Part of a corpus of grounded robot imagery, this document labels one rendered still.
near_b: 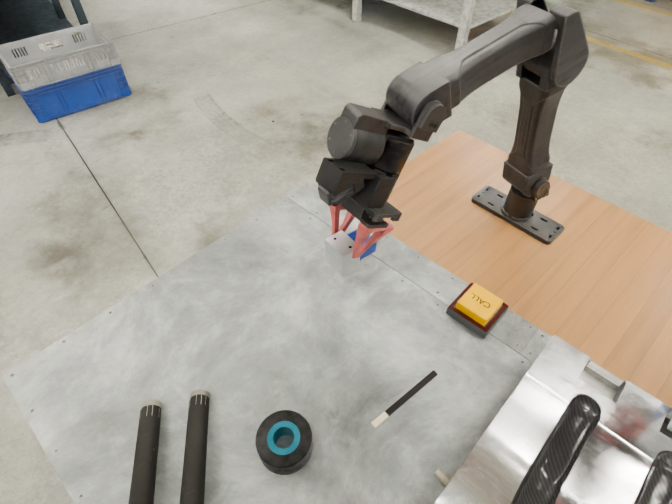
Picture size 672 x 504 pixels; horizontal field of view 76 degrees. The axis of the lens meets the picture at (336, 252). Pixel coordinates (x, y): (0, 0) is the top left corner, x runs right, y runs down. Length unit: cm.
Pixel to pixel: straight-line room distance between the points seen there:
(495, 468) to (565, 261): 51
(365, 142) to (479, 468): 43
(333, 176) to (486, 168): 65
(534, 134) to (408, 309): 38
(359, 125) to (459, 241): 46
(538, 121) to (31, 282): 204
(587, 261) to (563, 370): 36
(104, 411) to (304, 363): 32
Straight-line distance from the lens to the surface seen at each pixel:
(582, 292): 96
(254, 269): 88
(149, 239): 222
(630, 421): 73
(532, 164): 91
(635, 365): 91
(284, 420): 68
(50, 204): 265
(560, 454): 68
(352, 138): 58
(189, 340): 81
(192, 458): 67
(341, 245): 70
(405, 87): 63
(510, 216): 103
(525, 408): 68
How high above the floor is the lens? 146
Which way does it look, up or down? 48 degrees down
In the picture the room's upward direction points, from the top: straight up
